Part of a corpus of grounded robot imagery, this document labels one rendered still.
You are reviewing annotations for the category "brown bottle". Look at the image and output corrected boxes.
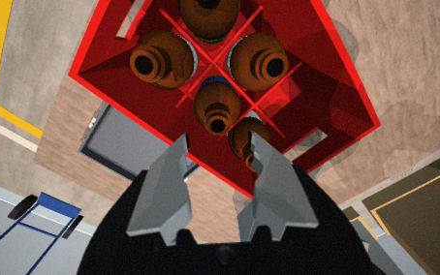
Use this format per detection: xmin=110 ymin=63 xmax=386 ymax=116
xmin=130 ymin=29 xmax=199 ymax=90
xmin=227 ymin=32 xmax=289 ymax=91
xmin=177 ymin=0 xmax=241 ymax=44
xmin=227 ymin=109 xmax=270 ymax=172
xmin=193 ymin=76 xmax=241 ymax=136

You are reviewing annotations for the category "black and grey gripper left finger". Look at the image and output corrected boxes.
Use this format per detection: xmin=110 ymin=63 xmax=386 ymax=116
xmin=77 ymin=133 xmax=192 ymax=275

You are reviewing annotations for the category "black rectangular tray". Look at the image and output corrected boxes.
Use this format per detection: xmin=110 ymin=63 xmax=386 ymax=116
xmin=78 ymin=103 xmax=170 ymax=182

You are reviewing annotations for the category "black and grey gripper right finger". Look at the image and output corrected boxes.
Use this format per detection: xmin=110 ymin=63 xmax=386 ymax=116
xmin=248 ymin=131 xmax=376 ymax=275

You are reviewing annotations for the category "red crate with dividers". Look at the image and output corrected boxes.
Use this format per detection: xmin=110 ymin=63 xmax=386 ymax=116
xmin=68 ymin=0 xmax=381 ymax=199

